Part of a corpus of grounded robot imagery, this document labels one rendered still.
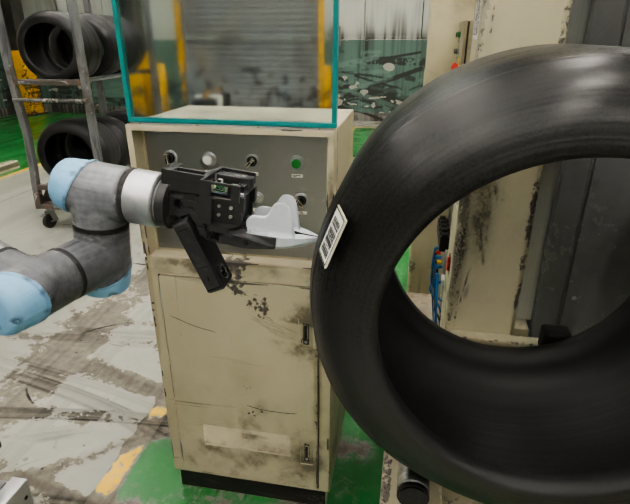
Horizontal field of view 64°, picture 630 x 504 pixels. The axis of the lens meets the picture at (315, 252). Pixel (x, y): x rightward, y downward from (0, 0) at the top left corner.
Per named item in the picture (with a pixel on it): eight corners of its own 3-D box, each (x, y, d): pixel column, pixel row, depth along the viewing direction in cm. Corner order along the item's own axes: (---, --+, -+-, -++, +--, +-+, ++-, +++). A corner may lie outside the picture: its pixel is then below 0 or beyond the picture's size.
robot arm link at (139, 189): (122, 230, 67) (151, 211, 75) (154, 237, 67) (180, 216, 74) (119, 176, 64) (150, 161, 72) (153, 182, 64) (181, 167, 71)
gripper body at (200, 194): (244, 188, 62) (151, 172, 63) (240, 252, 65) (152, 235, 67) (261, 172, 69) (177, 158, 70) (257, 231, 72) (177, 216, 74)
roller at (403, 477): (398, 355, 101) (410, 339, 99) (418, 366, 101) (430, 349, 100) (390, 500, 70) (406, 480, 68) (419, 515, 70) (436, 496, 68)
